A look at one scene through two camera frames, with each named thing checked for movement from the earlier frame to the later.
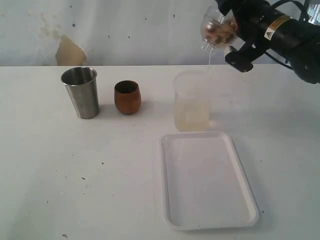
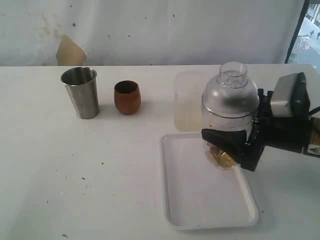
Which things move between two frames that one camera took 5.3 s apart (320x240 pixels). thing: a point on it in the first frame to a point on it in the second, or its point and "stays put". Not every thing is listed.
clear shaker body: (227, 30) to (210, 121)
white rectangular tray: (204, 185) stays put
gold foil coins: (221, 34) to (221, 159)
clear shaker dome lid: (214, 33) to (231, 94)
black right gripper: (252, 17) to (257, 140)
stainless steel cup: (82, 84) stays put
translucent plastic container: (192, 95) stays put
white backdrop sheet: (58, 33) stays put
